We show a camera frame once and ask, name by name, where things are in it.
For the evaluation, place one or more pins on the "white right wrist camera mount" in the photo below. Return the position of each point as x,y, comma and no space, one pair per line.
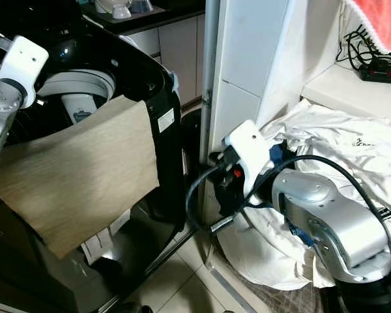
247,151

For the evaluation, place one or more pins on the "white laundry pile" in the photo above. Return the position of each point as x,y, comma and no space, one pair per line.
345,140

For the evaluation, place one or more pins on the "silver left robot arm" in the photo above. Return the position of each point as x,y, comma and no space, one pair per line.
1,107

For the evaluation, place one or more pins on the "black power strip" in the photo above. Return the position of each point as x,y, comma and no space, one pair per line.
384,72

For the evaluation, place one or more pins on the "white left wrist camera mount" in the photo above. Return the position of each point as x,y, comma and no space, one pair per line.
23,65

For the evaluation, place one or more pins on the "white jar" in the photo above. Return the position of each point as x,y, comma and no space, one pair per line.
120,8

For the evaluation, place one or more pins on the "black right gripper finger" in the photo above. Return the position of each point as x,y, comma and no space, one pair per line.
219,190
216,162

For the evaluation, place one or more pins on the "grey metal door frame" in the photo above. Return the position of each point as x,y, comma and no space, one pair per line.
210,65

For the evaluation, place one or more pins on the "pink towel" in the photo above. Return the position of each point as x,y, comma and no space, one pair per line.
381,19

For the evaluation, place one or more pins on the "black top-load washing machine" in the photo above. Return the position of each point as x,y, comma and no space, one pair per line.
156,85

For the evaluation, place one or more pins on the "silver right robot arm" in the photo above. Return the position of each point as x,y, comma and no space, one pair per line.
326,208

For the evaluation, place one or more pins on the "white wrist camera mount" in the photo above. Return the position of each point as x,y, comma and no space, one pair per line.
247,151
23,65

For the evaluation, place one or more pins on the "beige kitchen cabinet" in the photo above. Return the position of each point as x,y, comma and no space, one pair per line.
176,52

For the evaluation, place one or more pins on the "beige cloth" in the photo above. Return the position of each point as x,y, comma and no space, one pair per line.
78,176

